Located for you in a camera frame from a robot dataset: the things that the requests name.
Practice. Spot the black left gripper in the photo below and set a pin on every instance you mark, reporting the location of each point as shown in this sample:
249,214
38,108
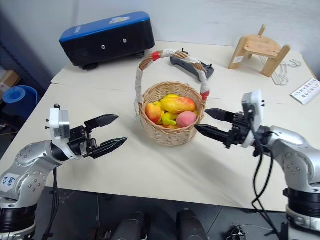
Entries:
81,142

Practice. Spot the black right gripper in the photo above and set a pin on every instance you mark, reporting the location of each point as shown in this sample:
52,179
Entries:
238,130

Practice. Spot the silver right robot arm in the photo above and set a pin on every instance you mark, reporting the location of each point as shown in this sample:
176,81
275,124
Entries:
292,152

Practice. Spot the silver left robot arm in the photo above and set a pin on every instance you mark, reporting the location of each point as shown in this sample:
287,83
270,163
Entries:
30,160

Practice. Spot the pink peach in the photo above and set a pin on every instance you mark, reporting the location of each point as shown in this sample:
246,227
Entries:
186,118

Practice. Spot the large yellow red mango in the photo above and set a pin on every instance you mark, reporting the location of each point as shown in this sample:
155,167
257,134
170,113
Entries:
178,104

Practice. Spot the yellow bell pepper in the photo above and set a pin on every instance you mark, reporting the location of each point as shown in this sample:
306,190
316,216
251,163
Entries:
170,119

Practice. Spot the small red yellow mango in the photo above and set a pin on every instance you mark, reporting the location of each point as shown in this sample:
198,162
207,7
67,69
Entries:
153,113

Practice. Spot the yellow banana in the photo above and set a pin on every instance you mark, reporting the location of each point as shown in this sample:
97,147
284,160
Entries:
171,96

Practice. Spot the grey remote controller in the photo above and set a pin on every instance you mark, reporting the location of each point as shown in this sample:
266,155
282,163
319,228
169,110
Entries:
186,65

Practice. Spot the wooden stand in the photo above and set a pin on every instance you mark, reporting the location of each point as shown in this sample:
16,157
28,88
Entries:
260,47

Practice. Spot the black box with blue lid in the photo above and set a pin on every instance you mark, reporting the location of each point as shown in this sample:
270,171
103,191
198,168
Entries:
105,42

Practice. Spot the blue rolled foam mat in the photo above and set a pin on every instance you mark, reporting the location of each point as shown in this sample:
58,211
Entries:
20,100

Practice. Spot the white sticker sheet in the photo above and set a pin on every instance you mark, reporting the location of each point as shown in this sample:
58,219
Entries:
307,91

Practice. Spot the dark rounded shape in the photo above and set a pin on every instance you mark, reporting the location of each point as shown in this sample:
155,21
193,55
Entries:
131,226

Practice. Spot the brown cardboard box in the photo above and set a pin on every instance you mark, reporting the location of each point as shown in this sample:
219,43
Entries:
7,80

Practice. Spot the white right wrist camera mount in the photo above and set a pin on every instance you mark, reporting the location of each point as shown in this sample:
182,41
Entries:
256,112

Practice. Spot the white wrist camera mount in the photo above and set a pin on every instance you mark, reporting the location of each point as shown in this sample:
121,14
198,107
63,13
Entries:
58,122
256,112

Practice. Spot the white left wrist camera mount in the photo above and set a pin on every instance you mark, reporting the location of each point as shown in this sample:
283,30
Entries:
58,122

